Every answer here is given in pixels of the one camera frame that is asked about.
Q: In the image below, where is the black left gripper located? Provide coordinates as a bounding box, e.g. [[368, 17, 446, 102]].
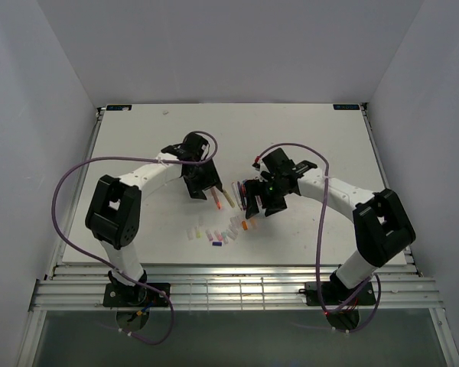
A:
[[183, 158, 223, 200]]

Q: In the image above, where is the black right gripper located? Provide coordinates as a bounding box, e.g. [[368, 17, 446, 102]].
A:
[[245, 177, 288, 219]]

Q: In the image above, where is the orange pen edge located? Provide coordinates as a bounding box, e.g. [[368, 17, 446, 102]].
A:
[[210, 187, 222, 209]]

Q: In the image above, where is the yellow pen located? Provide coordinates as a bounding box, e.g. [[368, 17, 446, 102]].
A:
[[223, 190, 236, 208]]

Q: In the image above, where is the purple gel pen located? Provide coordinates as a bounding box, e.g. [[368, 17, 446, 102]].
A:
[[237, 181, 247, 210]]

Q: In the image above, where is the violet pen cap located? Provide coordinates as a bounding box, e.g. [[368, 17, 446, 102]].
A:
[[205, 229, 213, 241]]

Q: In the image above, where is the pink pen cap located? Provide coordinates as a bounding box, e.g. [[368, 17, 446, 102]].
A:
[[213, 230, 223, 242]]

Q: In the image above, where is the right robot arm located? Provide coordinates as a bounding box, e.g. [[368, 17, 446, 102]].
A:
[[242, 148, 416, 305]]

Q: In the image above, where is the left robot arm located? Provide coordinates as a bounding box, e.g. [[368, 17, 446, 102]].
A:
[[85, 132, 223, 306]]

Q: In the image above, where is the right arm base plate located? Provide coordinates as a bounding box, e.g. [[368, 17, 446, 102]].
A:
[[298, 281, 376, 307]]

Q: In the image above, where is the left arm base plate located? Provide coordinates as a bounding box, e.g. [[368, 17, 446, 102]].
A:
[[103, 283, 168, 308]]

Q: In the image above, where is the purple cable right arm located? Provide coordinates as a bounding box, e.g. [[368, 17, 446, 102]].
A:
[[252, 142, 382, 334]]

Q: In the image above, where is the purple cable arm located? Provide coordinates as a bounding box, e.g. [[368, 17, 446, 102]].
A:
[[51, 132, 220, 345], [252, 142, 382, 334]]

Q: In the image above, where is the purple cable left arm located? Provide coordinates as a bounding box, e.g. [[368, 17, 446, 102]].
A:
[[51, 132, 220, 345]]

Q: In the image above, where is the aluminium frame rail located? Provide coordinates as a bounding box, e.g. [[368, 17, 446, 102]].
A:
[[30, 264, 444, 311]]

